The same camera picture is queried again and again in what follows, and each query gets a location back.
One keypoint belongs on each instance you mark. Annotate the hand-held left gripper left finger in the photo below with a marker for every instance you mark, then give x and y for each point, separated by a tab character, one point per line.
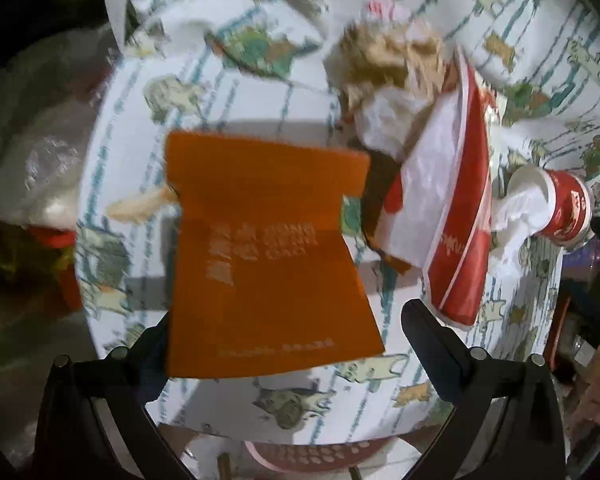
150	347

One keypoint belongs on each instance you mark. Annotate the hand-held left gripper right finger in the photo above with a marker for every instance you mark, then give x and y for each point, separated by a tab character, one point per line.
430	345

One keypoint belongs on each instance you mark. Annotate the red paper cup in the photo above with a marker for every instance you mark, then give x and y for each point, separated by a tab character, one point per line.
565	205

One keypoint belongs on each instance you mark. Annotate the red trash bin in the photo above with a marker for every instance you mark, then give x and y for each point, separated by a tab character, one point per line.
65	280

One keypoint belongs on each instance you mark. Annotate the orange paper packet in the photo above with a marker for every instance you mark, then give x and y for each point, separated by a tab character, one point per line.
260	260

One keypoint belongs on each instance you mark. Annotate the clear plastic trash bag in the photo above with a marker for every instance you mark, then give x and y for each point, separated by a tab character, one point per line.
45	160

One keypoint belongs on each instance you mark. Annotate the stained tissue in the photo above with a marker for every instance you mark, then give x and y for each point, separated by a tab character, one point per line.
390	55

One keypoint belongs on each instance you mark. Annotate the purple plastic container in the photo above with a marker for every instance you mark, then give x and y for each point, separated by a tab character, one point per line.
595	262

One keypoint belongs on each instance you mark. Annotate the white tissue wad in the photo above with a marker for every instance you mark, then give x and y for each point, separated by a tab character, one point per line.
517	210

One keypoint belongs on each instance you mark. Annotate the red and white paper bag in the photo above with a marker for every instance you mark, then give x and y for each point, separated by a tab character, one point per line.
460	210

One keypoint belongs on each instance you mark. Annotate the pink plastic stool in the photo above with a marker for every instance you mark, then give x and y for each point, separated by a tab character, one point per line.
320	457

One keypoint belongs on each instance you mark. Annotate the crumpled white tissue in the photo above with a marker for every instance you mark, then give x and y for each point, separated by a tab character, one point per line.
390	115

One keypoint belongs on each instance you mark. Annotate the animal print tablecloth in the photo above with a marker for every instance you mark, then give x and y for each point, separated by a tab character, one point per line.
260	75

